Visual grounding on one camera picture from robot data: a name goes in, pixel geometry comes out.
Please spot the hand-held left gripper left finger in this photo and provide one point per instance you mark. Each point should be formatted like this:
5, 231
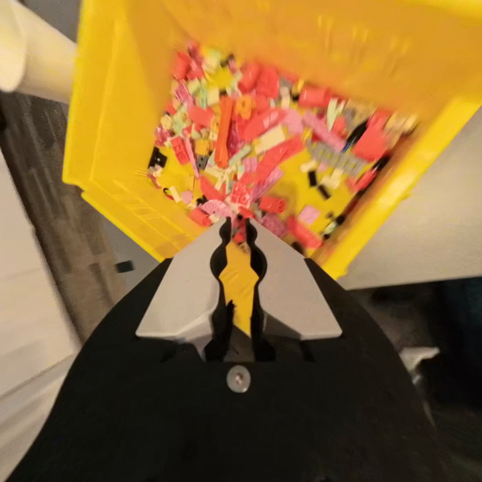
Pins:
180, 297

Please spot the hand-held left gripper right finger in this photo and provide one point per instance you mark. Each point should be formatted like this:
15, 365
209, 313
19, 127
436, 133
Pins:
293, 301

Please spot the pile of toy bricks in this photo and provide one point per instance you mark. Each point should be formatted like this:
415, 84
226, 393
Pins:
263, 143

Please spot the yellow plastic bin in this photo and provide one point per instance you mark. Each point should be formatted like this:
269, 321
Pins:
113, 113

